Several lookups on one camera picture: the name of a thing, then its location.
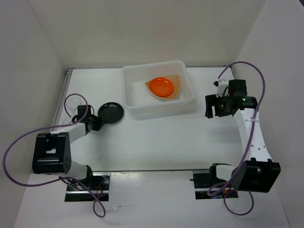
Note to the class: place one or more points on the black round bowl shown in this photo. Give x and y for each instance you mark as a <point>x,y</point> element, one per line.
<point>111,112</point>

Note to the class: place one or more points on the clear plastic cup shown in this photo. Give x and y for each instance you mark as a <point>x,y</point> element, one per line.
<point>71,103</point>
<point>67,120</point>

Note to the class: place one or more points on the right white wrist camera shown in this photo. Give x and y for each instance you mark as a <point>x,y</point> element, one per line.
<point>222,87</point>

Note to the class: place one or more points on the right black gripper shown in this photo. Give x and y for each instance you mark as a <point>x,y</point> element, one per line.
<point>212,100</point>

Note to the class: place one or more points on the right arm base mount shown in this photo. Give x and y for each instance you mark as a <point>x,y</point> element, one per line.
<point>202,181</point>

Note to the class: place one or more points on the clear plastic bin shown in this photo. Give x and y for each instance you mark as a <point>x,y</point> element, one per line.
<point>142,104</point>

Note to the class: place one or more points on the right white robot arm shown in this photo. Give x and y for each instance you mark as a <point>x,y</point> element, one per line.
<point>256,172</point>

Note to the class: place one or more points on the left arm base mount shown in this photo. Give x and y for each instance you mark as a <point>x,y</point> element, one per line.
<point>99,185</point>

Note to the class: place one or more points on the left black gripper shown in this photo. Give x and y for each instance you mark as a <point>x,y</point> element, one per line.
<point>99,123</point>

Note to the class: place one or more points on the orange plastic plate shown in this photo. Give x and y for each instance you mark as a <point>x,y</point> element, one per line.
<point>161,87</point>

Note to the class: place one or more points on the aluminium frame rail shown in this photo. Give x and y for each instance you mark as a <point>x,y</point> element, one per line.
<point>62,96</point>

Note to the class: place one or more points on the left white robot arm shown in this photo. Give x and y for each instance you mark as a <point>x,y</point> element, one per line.
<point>52,153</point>

